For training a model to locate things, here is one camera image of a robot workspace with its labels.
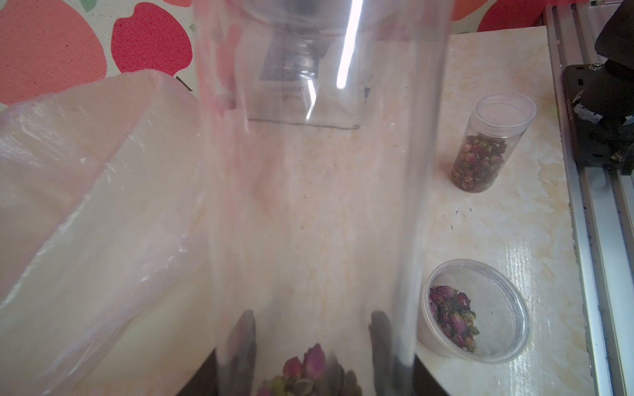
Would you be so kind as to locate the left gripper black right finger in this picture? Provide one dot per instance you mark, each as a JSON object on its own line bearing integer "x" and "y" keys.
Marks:
{"x": 391, "y": 375}

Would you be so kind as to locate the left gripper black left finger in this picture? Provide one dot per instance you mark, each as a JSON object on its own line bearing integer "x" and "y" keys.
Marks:
{"x": 232, "y": 374}

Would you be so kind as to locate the tall clear jar of rosebuds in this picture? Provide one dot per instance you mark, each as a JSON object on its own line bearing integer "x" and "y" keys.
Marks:
{"x": 314, "y": 228}

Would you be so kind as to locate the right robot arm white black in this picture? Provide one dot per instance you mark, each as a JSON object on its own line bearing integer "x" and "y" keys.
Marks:
{"x": 615, "y": 42}

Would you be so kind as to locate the cream trash bin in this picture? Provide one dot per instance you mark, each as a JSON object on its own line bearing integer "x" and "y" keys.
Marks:
{"x": 156, "y": 328}

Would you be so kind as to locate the left clear jar of rosebuds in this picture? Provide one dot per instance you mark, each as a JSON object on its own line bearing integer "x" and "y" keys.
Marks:
{"x": 472, "y": 311}

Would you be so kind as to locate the pink plastic bin liner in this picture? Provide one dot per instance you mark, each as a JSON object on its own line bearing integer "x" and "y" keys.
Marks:
{"x": 101, "y": 212}

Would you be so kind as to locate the right clear jar of rosebuds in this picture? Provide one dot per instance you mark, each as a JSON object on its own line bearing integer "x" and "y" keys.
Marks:
{"x": 495, "y": 127}

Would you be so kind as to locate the white Monet tote bag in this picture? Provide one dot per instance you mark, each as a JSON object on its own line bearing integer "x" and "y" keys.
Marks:
{"x": 294, "y": 79}

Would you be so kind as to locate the aluminium front rail frame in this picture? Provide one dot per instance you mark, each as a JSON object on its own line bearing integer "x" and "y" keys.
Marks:
{"x": 601, "y": 202}

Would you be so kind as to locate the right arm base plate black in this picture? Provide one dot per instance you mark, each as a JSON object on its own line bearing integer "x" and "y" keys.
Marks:
{"x": 599, "y": 106}

